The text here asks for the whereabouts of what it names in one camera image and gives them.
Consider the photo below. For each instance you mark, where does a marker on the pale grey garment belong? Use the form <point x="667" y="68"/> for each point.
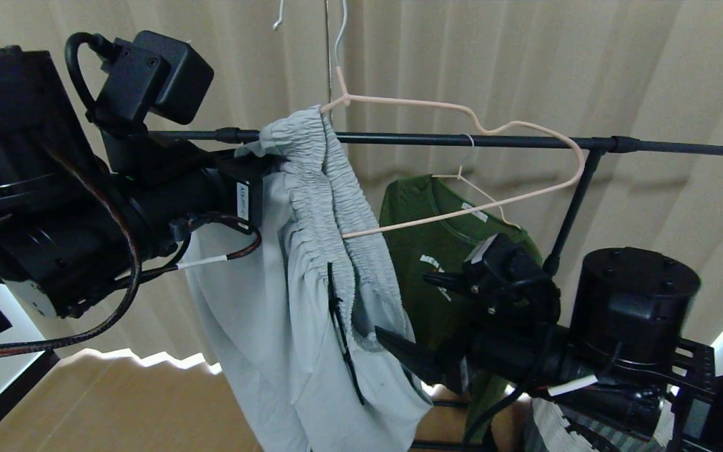
<point x="261" y="345"/>

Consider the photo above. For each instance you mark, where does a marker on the green long-sleeved shirt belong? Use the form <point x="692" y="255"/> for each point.
<point x="412" y="295"/>

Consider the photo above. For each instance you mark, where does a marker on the pink clothes hanger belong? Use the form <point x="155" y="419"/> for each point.
<point x="342" y="88"/>
<point x="481" y="193"/>

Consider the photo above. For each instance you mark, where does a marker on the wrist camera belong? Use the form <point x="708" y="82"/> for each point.
<point x="512" y="270"/>
<point x="160" y="75"/>

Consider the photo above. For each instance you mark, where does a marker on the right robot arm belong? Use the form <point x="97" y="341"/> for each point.
<point x="631" y="301"/>

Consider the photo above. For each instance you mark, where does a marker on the beige curtain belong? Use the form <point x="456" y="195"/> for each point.
<point x="587" y="63"/>

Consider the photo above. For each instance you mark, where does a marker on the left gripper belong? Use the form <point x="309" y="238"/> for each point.
<point x="85" y="251"/>

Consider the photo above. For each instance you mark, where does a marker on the black clothes rack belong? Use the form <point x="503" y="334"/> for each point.
<point x="399" y="138"/>

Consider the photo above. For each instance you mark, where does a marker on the white laundry basket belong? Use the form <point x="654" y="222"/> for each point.
<point x="550" y="433"/>

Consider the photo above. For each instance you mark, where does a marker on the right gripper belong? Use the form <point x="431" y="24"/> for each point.
<point x="512" y="358"/>

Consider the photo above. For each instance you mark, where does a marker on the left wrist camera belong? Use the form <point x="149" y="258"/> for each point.
<point x="160" y="75"/>

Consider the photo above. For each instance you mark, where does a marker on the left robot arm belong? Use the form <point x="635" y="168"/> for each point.
<point x="16" y="113"/>

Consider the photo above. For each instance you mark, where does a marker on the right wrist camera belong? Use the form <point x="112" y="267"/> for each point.
<point x="512" y="270"/>

